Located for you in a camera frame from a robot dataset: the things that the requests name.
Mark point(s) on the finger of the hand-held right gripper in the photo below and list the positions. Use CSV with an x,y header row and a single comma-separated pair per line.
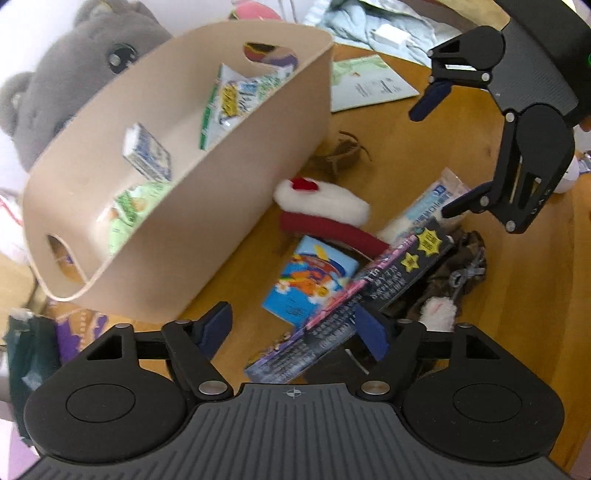
x,y
480,196
436,99

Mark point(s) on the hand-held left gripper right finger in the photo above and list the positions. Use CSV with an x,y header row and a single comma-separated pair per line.
x,y
371,332

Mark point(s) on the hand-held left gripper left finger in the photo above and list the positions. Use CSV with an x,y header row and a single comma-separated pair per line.
x,y
217,325

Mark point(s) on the white tissue pack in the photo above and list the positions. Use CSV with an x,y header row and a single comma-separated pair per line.
x,y
425,207

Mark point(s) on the long black box yellow stars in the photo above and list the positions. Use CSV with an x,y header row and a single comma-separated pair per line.
x,y
392,272

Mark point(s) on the colourful card pack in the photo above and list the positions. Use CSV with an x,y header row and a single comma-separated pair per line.
x,y
309,277

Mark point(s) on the beige storage basket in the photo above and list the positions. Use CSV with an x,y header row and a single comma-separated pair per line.
x,y
207,240

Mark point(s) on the brown furry toy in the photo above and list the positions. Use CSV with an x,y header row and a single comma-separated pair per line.
x,y
466,258

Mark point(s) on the white fluffy pompom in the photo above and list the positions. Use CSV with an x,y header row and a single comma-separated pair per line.
x,y
438,314

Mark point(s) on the green white booklet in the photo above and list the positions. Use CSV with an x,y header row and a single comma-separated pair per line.
x,y
369,78

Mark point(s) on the white charger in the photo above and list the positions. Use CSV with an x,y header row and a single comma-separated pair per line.
x,y
390,37

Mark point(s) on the white rounded object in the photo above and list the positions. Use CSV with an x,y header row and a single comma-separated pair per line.
x,y
572,173

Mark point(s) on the light blue cloth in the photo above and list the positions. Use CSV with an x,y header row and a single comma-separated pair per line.
x,y
351,23

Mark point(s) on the red white plush Santa hat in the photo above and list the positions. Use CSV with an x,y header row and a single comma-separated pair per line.
x,y
323,203

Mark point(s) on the purple printed bag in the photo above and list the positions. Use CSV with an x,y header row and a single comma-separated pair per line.
x,y
270,54
78,332

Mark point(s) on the green printed packet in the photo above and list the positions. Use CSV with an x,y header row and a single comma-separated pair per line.
x,y
134,203

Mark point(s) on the small blue white carton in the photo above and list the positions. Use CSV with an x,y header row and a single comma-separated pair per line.
x,y
145,152

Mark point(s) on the dark green bag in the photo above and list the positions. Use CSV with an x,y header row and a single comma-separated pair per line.
x,y
32,360

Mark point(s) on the green white snack packet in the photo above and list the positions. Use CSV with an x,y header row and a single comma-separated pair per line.
x,y
235,99

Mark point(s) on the pink burger plush toy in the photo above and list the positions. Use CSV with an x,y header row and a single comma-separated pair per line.
x,y
254,9

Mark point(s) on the white plastic bag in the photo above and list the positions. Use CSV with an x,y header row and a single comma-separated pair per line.
x,y
9,207

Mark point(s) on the grey plush toy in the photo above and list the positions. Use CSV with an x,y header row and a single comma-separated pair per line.
x,y
69,69

